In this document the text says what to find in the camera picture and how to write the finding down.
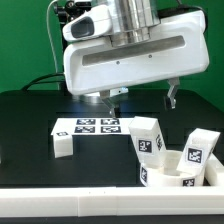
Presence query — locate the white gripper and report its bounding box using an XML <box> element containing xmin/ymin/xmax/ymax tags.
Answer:
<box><xmin>64</xmin><ymin>11</ymin><xmax>209</xmax><ymax>118</ymax></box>

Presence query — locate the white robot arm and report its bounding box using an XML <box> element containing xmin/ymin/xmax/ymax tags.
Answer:
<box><xmin>63</xmin><ymin>0</ymin><xmax>209</xmax><ymax>113</ymax></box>

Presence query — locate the white marker sheet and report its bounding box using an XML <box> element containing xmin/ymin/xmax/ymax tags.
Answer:
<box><xmin>51</xmin><ymin>118</ymin><xmax>132</xmax><ymax>135</ymax></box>

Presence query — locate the black cable bundle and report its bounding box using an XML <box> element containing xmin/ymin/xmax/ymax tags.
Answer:
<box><xmin>21</xmin><ymin>72</ymin><xmax>68</xmax><ymax>92</ymax></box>

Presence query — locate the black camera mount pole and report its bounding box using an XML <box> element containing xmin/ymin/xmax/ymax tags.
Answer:
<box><xmin>53</xmin><ymin>0</ymin><xmax>74</xmax><ymax>93</ymax></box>

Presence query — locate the white cable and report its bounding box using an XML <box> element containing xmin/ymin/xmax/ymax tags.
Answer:
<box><xmin>46</xmin><ymin>0</ymin><xmax>60</xmax><ymax>74</ymax></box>

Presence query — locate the white front fence rail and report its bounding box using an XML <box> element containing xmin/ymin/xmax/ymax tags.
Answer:
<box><xmin>0</xmin><ymin>187</ymin><xmax>224</xmax><ymax>218</ymax></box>

